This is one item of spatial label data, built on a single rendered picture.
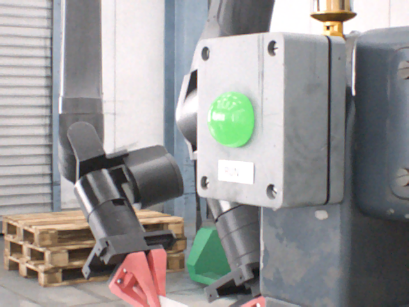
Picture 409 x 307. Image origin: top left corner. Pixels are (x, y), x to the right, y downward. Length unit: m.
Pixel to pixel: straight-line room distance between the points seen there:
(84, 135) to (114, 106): 8.04
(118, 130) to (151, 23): 1.25
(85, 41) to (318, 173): 0.74
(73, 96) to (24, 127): 7.45
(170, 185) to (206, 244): 5.11
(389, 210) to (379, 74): 0.07
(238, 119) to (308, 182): 0.05
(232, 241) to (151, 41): 8.62
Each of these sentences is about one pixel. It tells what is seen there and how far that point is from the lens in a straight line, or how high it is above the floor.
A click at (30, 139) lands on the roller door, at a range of 8.55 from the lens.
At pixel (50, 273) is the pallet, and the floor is 0.10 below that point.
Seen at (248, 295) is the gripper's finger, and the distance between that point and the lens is 0.72.
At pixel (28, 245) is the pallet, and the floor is 0.25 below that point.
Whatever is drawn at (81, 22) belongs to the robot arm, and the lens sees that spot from 1.16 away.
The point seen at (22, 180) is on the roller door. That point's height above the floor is 0.54.
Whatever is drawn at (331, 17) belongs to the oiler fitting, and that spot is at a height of 1.35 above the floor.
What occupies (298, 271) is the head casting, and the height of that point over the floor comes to 1.20.
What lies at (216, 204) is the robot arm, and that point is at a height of 1.20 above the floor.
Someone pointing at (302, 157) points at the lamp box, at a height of 1.27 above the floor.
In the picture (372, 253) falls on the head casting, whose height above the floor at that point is 1.21.
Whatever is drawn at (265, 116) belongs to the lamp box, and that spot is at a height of 1.29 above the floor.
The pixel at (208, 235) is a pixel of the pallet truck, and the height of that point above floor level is 0.35.
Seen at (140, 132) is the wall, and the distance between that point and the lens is 9.23.
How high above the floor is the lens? 1.29
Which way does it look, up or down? 3 degrees down
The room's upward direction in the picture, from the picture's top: straight up
